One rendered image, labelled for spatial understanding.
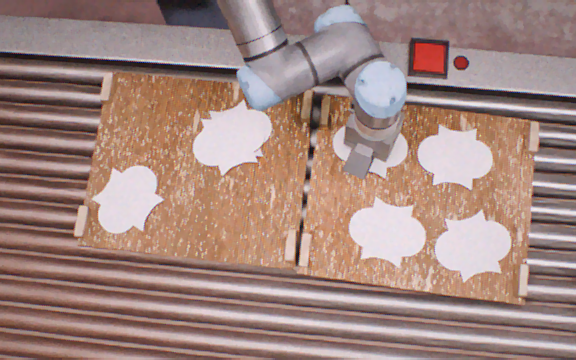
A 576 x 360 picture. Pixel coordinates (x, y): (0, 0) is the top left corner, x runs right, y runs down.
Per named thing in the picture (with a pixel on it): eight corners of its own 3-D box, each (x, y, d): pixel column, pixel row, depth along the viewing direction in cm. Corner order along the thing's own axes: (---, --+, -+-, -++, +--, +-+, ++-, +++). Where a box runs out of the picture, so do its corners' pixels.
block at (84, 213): (83, 208, 144) (78, 204, 141) (92, 209, 144) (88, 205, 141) (77, 238, 142) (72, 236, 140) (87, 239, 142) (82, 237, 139)
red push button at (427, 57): (413, 45, 151) (414, 42, 150) (443, 47, 151) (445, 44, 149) (411, 73, 150) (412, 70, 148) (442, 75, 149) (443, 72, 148)
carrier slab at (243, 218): (111, 74, 152) (108, 71, 151) (315, 92, 149) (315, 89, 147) (78, 246, 143) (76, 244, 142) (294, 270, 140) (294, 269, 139)
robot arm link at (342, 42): (291, 23, 118) (324, 82, 115) (355, -7, 119) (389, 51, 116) (292, 45, 125) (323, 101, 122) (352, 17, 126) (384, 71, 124)
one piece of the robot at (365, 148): (329, 144, 124) (328, 170, 140) (379, 166, 123) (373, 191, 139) (359, 81, 127) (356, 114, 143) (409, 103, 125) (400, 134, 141)
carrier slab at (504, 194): (322, 96, 149) (322, 93, 147) (534, 123, 145) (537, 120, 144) (297, 274, 140) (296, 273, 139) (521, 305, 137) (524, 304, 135)
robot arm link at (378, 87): (390, 46, 114) (418, 93, 112) (385, 74, 125) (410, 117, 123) (344, 68, 114) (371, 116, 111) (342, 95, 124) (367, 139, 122)
